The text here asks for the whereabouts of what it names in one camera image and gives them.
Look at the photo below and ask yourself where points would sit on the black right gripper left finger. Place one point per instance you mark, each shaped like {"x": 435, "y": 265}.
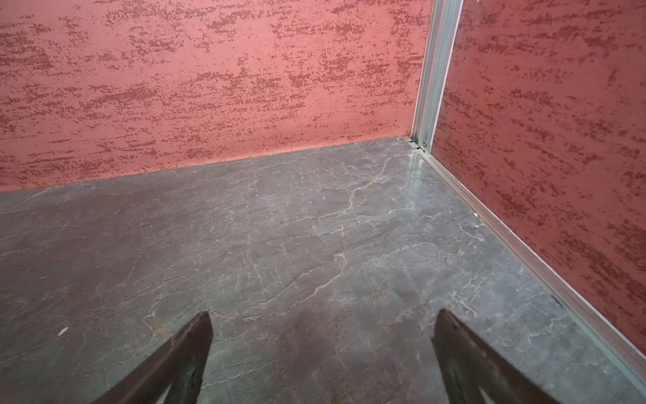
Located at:
{"x": 174, "y": 372}

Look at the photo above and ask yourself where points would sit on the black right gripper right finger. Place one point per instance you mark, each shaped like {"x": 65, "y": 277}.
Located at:
{"x": 473, "y": 372}

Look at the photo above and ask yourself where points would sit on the aluminium right floor rail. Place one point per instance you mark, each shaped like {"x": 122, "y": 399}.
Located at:
{"x": 620, "y": 351}

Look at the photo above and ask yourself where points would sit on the aluminium right corner post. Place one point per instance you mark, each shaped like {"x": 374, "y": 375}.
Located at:
{"x": 438, "y": 53}

